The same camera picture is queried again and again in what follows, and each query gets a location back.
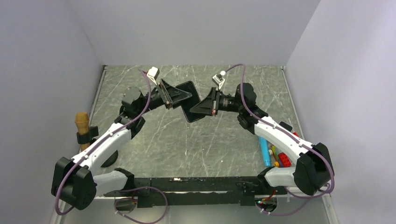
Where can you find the colourful toy piece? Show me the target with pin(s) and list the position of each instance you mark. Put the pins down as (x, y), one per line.
(272, 152)

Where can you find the black smartphone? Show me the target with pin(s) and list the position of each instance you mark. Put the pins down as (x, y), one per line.
(190, 102)

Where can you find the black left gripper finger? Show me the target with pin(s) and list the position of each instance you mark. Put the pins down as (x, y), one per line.
(178, 96)
(167, 88)

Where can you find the blue toy microphone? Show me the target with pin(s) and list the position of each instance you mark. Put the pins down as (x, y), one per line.
(265, 151)

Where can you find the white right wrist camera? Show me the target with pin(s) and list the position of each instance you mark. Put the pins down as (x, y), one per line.
(219, 79)

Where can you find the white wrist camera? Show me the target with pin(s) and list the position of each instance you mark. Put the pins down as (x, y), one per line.
(219, 79)
(152, 74)

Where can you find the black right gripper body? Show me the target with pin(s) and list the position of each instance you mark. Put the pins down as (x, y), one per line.
(217, 91)

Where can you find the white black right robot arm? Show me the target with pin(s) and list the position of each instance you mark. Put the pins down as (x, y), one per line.
(310, 168)

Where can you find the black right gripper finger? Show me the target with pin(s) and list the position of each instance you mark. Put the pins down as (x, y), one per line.
(203, 108)
(211, 95)

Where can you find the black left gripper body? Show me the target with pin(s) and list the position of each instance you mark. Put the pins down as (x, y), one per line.
(161, 90)

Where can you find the red blue toy bricks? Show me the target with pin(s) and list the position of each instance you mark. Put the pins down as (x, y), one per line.
(284, 161)

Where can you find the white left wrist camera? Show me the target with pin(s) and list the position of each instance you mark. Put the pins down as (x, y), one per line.
(152, 74)

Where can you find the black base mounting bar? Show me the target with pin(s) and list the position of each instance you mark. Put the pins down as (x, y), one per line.
(241, 190)

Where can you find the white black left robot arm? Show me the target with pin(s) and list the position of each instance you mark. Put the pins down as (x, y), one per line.
(75, 180)

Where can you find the lilac cased smartphone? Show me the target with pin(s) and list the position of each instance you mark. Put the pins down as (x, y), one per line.
(286, 126)

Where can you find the aluminium table edge rail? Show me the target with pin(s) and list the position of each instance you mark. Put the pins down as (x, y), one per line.
(105, 68)

